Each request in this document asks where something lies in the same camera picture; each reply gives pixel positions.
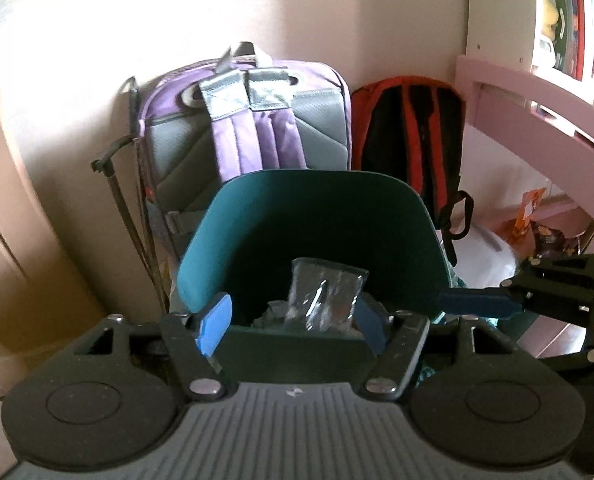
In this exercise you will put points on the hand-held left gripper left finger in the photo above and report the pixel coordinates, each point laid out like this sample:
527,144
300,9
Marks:
216,322

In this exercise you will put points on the red black backpack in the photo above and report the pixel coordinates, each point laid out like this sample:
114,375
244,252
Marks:
392,130

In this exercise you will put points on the colourful picture book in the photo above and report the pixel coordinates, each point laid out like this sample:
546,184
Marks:
569,15

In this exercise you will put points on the white bag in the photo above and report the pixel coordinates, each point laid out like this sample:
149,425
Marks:
487,250

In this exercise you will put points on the folded metal stand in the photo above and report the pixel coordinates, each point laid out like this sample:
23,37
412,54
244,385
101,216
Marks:
118,195

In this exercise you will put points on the purple grey backpack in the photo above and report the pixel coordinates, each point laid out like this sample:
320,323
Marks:
277,135

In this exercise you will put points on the clear plastic packet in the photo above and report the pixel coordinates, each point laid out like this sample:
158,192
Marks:
322,295

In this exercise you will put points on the dark printed bag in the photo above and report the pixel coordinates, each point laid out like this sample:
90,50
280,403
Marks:
557,240

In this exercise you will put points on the pink bed frame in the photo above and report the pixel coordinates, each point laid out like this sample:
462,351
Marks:
527,90

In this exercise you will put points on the grey crumpled plastic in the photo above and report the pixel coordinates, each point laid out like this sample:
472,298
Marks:
272,316

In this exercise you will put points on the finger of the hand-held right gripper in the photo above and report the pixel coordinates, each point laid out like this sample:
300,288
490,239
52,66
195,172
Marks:
589,340
477,302

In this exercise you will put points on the white bookshelf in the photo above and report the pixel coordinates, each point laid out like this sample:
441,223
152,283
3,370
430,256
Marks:
497,10

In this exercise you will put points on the orange packet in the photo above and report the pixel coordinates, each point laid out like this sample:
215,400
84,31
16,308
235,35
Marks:
527,210

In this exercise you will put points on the teal plastic bin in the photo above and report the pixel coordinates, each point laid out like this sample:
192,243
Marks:
327,210

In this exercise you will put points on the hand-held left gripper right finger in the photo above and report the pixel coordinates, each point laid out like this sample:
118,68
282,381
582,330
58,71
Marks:
372,330

